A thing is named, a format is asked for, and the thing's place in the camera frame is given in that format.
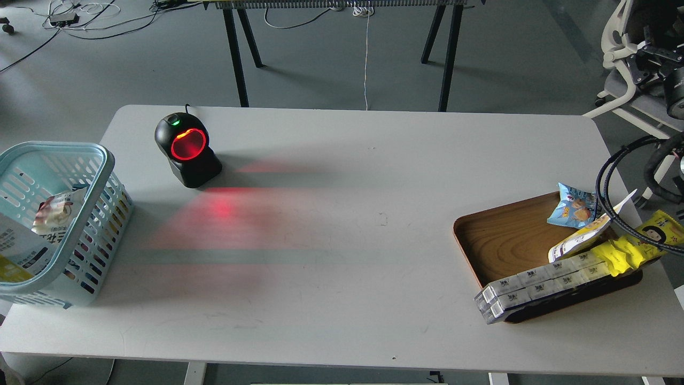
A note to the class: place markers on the blue snack bag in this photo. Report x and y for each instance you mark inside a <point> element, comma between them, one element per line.
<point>576,208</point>

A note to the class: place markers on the clear boxed snack pack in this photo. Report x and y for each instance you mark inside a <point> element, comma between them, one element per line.
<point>539,290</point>

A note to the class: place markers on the brown wooden tray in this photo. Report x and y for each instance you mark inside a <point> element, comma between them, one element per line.
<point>506,240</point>

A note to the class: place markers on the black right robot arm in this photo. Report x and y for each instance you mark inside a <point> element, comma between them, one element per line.
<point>659,59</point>

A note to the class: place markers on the black barcode scanner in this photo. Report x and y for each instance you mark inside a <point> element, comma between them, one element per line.
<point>184,140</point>

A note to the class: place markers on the white yellow flat pouch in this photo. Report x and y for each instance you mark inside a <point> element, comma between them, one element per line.
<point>580,239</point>

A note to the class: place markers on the yellow white snack pouch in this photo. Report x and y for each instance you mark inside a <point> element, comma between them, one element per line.
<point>24,254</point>

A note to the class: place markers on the yellow cartoon snack bag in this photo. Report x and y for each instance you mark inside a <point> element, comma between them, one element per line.
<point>628,253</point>

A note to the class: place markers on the red white snack bag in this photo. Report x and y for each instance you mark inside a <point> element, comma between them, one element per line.
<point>55,215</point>

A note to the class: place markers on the light blue plastic basket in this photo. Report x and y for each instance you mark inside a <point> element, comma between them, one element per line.
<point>34,171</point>

